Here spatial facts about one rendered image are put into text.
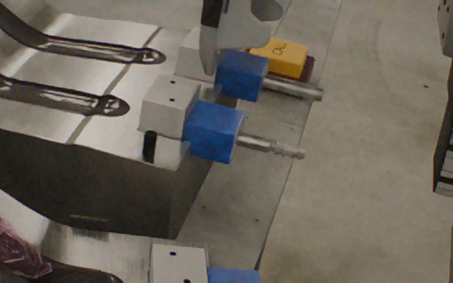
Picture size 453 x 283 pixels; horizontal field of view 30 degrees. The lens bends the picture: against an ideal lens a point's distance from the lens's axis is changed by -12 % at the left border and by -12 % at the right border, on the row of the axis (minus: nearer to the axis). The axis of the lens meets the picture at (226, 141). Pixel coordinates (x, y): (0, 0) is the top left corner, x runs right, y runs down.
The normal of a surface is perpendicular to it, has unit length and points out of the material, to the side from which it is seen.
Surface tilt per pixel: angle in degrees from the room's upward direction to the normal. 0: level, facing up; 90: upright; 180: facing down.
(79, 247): 0
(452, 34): 90
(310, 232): 0
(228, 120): 0
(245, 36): 79
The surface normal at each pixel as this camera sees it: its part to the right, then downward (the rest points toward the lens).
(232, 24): -0.19, 0.29
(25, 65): 0.17, -0.85
